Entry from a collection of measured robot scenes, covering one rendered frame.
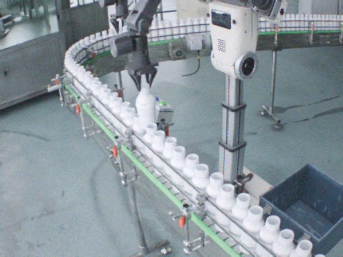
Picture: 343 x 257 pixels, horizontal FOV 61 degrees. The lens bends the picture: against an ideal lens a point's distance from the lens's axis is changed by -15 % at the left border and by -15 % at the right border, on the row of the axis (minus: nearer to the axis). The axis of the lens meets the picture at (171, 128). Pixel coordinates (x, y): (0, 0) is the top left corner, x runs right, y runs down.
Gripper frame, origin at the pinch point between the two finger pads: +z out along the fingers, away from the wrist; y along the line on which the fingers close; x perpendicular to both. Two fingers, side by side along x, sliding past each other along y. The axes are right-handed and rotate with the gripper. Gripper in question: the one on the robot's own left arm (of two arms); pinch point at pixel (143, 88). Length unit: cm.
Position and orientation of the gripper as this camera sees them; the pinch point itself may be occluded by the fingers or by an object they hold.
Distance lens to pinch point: 120.2
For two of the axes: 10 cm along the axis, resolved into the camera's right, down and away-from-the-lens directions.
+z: 0.6, 8.5, 5.3
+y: 8.4, -3.3, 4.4
